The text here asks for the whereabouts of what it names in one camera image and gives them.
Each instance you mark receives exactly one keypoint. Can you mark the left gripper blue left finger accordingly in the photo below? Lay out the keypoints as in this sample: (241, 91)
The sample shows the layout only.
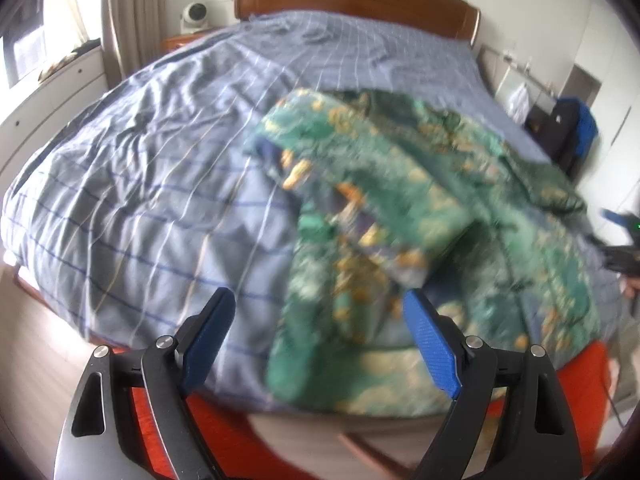
(199, 340)

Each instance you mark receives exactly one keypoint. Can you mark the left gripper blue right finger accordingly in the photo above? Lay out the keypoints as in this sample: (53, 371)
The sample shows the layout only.
(438, 340)

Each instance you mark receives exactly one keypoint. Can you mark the green floral padded jacket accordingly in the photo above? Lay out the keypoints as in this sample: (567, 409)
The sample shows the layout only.
(395, 195)

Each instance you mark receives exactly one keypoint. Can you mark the orange red blanket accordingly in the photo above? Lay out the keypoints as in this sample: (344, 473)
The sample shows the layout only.
(585, 381)

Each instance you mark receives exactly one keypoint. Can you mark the dark jacket with blue lining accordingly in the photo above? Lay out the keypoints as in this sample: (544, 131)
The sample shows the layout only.
(565, 134)

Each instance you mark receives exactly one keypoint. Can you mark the blue plaid bed sheet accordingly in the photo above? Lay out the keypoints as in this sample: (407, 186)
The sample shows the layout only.
(150, 199)

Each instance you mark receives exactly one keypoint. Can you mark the white plastic bag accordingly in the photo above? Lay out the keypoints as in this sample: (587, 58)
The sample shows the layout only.
(518, 104)

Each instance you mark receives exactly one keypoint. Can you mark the white drawer cabinet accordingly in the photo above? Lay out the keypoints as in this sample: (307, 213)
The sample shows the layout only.
(36, 110)

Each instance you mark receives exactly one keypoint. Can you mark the wooden nightstand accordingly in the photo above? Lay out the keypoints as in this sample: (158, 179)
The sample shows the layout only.
(176, 42)

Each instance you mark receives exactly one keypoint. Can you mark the white round fan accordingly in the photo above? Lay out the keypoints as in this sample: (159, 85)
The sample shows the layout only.
(194, 18)

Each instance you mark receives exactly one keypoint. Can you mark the beige curtain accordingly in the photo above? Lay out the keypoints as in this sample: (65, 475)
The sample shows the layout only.
(131, 36)

